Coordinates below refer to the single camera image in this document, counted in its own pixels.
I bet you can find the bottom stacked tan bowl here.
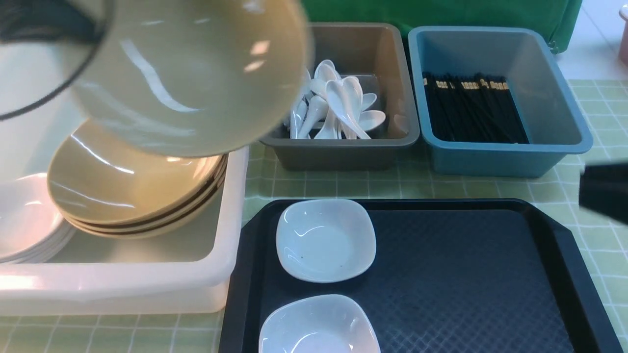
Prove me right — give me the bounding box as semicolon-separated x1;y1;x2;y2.
69;181;225;240

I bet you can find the white ceramic soup spoon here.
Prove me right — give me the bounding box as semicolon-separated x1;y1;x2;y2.
326;76;371;139

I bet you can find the green checkered tablecloth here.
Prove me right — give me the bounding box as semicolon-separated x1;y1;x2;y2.
1;79;627;353

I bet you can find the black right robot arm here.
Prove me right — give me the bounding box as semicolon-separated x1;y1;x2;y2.
578;160;628;225

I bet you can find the pile of white spoons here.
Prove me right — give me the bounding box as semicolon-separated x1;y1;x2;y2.
283;59;386;139

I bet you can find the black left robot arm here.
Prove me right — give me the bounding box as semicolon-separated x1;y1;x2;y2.
0;0;103;44

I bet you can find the blue plastic chopstick bin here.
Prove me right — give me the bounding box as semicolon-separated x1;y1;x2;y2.
408;26;594;178

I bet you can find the top stacked tan bowl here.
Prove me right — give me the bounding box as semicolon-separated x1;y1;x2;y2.
48;119;226;226

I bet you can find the black plastic serving tray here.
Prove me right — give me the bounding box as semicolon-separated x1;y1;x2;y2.
218;199;623;353

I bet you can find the white square dish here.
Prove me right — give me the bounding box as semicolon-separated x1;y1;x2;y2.
258;294;381;353
275;199;377;283

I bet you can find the tan noodle bowl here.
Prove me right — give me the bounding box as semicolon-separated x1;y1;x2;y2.
72;0;314;158

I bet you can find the large white plastic tub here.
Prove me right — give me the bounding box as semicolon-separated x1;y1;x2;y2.
0;0;250;317

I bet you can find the stacked tan bowl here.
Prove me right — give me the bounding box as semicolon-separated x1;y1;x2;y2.
61;162;227;234
69;181;225;240
48;119;226;226

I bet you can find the pink object at edge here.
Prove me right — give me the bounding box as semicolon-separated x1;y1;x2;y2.
618;4;628;67

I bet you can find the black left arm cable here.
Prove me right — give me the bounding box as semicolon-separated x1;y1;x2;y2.
0;0;116;122

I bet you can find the green cloth backdrop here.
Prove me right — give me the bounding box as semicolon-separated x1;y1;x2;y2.
302;0;582;53

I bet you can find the grey plastic spoon bin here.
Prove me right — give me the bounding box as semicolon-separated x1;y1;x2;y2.
261;22;421;172

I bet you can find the stack of white plates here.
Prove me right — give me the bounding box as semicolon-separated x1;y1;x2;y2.
0;173;76;264

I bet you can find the bundle of black chopsticks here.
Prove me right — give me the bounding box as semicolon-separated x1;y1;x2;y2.
422;72;530;145

